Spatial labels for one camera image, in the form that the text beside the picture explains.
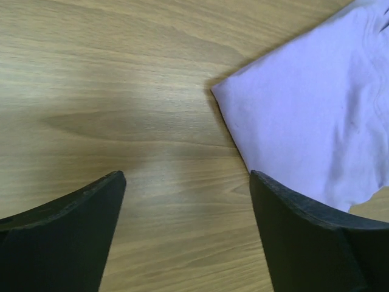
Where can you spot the purple t shirt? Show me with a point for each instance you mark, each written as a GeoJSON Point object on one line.
{"type": "Point", "coordinates": [313, 113]}

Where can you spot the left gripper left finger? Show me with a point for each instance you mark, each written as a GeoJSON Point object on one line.
{"type": "Point", "coordinates": [62, 245]}

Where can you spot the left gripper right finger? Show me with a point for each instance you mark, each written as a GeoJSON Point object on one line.
{"type": "Point", "coordinates": [310, 246]}

